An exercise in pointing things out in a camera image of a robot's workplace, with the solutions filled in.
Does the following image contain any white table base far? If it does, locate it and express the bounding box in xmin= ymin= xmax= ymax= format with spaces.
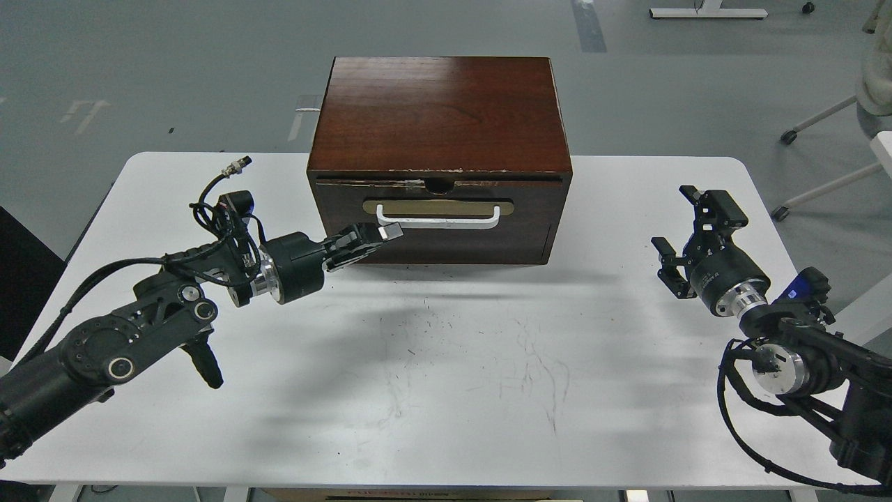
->
xmin=649 ymin=1 xmax=769 ymax=20

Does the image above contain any dark wooden cabinet box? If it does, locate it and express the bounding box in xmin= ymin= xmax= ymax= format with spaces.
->
xmin=307 ymin=56 xmax=574 ymax=266

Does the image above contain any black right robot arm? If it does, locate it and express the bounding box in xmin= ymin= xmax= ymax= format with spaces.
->
xmin=651 ymin=185 xmax=891 ymax=498

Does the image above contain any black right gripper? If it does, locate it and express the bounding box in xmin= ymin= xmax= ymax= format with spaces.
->
xmin=651 ymin=185 xmax=770 ymax=317

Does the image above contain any white chair leg with caster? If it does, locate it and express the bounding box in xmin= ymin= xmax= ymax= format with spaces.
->
xmin=780 ymin=96 xmax=859 ymax=146

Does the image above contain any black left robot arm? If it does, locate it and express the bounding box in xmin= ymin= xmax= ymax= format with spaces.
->
xmin=1 ymin=156 xmax=403 ymax=463

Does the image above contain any wooden drawer with white handle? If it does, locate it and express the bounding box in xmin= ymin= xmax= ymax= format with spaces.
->
xmin=310 ymin=178 xmax=568 ymax=266

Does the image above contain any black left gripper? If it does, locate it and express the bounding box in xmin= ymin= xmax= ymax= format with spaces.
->
xmin=261 ymin=222 xmax=403 ymax=305

